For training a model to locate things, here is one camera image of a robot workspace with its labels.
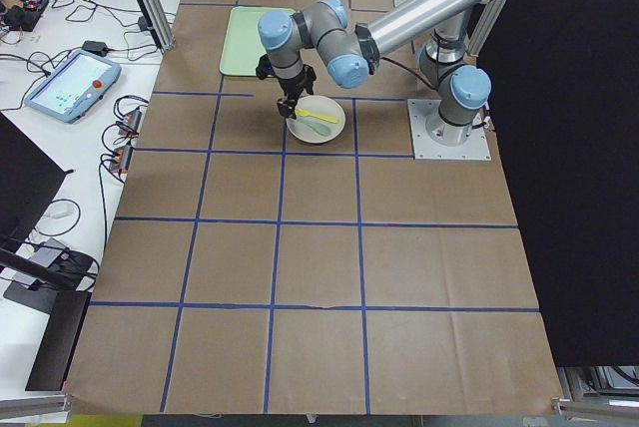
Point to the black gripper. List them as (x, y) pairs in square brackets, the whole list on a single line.
[(292, 85)]

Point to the yellow plastic fork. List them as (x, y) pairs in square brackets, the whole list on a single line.
[(323, 117)]

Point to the white round plate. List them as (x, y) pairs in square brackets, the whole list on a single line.
[(319, 120)]

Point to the teal plastic spoon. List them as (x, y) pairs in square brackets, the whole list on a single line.
[(319, 128)]

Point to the mint green plastic tray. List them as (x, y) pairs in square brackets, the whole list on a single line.
[(242, 48)]

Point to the black power adapter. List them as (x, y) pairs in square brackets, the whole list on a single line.
[(95, 47)]

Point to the near teach pendant tablet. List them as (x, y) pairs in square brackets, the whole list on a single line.
[(75, 86)]

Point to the black monitor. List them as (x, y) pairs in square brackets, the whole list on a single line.
[(29, 181)]

